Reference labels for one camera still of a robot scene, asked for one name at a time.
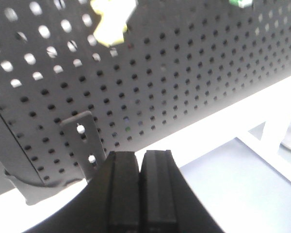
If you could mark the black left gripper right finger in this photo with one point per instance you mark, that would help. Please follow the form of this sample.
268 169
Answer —
168 204

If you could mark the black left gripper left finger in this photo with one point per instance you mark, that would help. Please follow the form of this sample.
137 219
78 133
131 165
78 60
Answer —
108 204

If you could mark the white height-adjustable desk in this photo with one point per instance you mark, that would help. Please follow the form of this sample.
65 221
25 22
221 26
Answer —
230 159

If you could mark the black perforated pegboard panel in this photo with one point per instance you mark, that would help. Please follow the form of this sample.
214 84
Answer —
181 61

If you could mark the left black clamp bracket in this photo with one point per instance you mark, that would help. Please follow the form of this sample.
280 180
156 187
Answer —
81 133

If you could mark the yellow toggle switch lower left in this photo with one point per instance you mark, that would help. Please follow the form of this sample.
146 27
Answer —
113 23

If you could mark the green white toggle switch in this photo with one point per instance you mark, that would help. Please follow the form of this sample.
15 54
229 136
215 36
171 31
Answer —
241 3

